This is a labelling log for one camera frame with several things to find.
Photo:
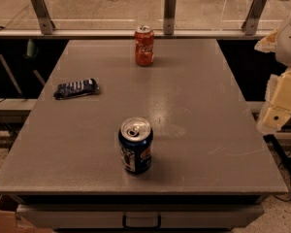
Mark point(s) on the right metal rail bracket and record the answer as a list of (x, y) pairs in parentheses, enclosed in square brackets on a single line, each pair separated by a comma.
[(249, 26)]

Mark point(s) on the blue pepsi can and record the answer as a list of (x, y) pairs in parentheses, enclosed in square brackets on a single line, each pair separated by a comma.
[(135, 136)]

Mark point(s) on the black stand leg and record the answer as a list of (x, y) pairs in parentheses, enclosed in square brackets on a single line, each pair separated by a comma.
[(285, 157)]

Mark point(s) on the metal rail bracket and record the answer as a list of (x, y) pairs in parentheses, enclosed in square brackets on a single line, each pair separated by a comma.
[(249, 26), (42, 14), (169, 16)]

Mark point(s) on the left metal rail bracket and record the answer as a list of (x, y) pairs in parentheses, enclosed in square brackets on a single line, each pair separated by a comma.
[(42, 14)]

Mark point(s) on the blue rxbar blueberry wrapper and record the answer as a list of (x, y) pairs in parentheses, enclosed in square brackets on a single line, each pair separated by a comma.
[(76, 89)]

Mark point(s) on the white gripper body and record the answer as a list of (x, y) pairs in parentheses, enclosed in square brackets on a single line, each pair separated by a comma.
[(290, 46)]

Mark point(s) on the cardboard box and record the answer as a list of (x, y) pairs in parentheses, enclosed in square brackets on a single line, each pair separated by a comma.
[(12, 222)]

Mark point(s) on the grey drawer with handle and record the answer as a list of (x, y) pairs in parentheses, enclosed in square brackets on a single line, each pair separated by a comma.
[(136, 217)]

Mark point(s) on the middle metal rail bracket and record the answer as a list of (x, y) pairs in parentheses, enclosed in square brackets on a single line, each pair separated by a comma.
[(169, 16)]

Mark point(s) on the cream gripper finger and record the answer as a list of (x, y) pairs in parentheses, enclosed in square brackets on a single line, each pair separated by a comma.
[(267, 44), (276, 110)]

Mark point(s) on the orange soda can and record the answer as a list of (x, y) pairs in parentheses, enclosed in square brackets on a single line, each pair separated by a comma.
[(144, 41)]

